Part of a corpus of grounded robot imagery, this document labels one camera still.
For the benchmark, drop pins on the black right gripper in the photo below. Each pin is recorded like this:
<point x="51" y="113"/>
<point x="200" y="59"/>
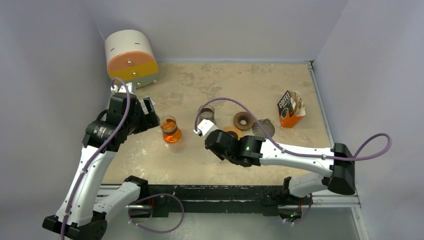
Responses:
<point x="214" y="143"/>

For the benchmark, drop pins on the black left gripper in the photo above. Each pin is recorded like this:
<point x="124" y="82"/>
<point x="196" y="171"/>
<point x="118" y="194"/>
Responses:
<point x="149" y="121"/>

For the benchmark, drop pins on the orange glass carafe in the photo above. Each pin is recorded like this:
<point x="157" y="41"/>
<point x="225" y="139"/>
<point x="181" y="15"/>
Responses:
<point x="171" y="133"/>

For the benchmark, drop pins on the clear plastic filter packet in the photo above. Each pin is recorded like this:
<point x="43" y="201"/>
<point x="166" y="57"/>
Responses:
<point x="147" y="104"/>

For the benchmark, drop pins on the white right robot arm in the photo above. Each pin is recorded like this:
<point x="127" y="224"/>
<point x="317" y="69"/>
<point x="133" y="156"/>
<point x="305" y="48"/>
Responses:
<point x="324" y="171"/>

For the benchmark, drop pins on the orange coffee filter box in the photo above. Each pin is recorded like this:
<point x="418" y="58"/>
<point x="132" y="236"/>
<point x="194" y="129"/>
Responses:
<point x="291" y="109"/>

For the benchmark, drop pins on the grey glass carafe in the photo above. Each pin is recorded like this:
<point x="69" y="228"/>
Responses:
<point x="206" y="113"/>

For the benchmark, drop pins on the white round drawer cabinet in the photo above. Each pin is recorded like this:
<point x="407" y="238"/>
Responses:
<point x="129" y="56"/>

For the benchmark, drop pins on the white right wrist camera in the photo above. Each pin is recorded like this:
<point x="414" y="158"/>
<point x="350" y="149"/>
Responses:
<point x="204" y="128"/>

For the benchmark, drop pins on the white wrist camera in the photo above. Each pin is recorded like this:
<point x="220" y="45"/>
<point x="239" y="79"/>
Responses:
<point x="123" y="89"/>
<point x="204" y="128"/>

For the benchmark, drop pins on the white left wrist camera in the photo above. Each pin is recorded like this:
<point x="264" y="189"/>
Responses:
<point x="123" y="89"/>

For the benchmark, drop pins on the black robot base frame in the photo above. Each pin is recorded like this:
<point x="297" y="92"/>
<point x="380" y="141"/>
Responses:
<point x="267" y="200"/>

